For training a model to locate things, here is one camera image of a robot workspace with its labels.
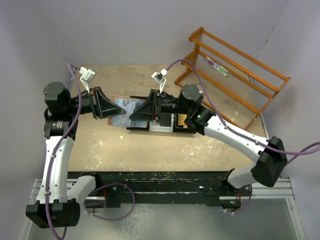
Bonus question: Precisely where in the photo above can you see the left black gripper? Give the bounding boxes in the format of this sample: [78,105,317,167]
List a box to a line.
[65,86,125,119]

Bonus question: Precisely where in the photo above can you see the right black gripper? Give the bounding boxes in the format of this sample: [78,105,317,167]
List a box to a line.
[130,89,191,122]

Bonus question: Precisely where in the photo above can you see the silver credit card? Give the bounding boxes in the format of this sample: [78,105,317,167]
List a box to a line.
[115,98,136,115]

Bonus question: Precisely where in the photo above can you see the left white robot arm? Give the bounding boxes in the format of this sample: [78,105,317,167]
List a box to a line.
[25,82,126,229]

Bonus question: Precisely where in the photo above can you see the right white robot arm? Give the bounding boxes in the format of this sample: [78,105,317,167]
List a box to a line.
[129,84,288,196]

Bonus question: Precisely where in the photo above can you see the black bin with silver cards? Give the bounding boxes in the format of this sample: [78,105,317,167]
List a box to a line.
[126,97,149,129]

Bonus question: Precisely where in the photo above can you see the white bin with black cards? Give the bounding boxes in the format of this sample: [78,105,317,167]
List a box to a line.
[149,113,175,133]

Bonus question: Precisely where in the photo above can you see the black bin with gold cards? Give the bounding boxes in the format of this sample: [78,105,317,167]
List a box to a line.
[172,114,195,134]

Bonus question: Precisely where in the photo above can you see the gold cards pile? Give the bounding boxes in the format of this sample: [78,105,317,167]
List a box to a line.
[177,114,187,128]

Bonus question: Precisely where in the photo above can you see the markers on rack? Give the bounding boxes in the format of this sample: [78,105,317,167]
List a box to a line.
[206,56,228,78]

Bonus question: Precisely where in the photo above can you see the orange wooden rack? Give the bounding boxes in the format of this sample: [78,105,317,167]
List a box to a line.
[185,27,291,131]

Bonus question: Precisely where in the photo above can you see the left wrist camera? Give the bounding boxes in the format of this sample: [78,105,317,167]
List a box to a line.
[79,67,96,85]

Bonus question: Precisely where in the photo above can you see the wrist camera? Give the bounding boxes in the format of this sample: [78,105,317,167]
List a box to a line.
[151,68,168,93]
[79,67,96,85]

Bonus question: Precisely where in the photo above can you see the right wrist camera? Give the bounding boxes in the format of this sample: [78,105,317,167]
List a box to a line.
[151,68,168,93]

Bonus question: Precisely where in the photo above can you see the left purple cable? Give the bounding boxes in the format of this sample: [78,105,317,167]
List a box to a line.
[44,62,137,240]

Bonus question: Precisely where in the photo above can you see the purple cable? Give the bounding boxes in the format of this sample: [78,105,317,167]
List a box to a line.
[166,59,320,216]
[44,62,137,240]

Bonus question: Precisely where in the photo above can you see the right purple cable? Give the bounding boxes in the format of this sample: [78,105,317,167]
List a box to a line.
[166,59,320,216]

